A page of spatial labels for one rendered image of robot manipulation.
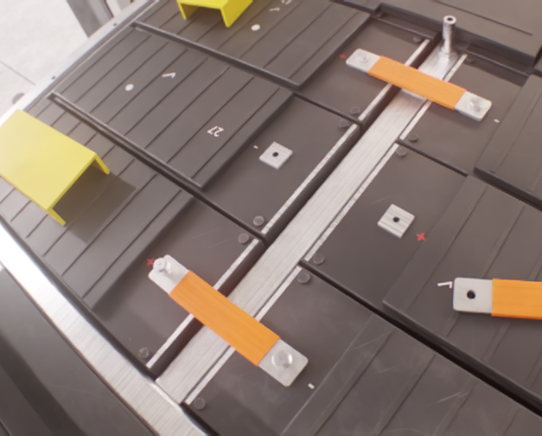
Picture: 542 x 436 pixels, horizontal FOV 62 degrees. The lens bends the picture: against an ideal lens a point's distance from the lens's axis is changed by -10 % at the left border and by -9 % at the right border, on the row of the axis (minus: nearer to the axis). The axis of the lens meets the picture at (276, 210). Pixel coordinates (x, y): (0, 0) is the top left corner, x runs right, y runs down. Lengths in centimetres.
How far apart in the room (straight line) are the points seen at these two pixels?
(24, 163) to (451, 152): 41
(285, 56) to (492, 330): 34
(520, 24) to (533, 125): 14
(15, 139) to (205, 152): 22
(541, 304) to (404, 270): 10
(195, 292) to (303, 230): 10
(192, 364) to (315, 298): 11
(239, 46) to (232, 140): 14
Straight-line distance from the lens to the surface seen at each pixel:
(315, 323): 37
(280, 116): 49
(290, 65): 52
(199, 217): 44
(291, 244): 41
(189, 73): 55
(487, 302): 37
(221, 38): 59
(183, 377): 40
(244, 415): 37
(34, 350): 47
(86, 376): 43
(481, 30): 55
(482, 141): 46
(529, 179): 43
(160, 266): 40
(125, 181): 48
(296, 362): 36
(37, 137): 54
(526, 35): 55
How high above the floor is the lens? 134
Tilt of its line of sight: 56 degrees down
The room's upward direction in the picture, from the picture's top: 20 degrees counter-clockwise
